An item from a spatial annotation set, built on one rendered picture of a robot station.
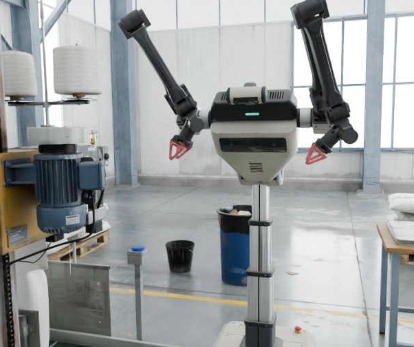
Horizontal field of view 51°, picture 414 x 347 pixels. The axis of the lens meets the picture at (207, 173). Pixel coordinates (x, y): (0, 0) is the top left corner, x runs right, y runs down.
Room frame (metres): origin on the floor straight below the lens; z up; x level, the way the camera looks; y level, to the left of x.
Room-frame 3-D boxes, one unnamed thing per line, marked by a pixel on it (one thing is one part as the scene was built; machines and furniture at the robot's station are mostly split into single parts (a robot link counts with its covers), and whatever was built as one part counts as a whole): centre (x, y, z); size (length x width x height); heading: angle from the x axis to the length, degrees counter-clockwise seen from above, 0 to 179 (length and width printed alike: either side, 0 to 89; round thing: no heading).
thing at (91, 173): (1.40, 0.37, 1.25); 0.10 x 0.08 x 0.12; 8
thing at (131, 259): (1.98, 0.33, 0.81); 0.08 x 0.08 x 0.06; 73
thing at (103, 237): (4.77, 1.76, 0.07); 1.20 x 0.82 x 0.14; 165
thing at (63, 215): (1.39, 0.48, 1.21); 0.15 x 0.15 x 0.25
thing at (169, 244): (4.16, 0.27, 0.13); 0.30 x 0.30 x 0.26
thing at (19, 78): (1.60, 0.69, 1.61); 0.15 x 0.14 x 0.17; 73
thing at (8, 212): (1.48, 0.70, 1.18); 0.34 x 0.25 x 0.31; 163
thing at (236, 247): (3.88, -0.32, 0.32); 0.51 x 0.48 x 0.65; 163
